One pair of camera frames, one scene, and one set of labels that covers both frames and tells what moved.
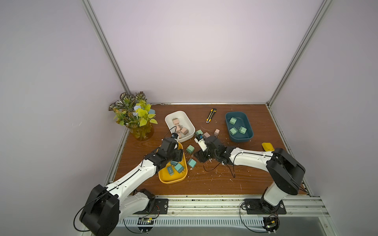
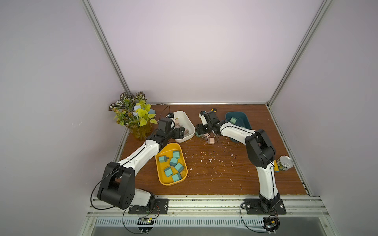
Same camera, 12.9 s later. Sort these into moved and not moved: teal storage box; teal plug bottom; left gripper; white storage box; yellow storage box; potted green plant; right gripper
Moved: right gripper; teal plug bottom; left gripper
Not moved: yellow storage box; white storage box; potted green plant; teal storage box
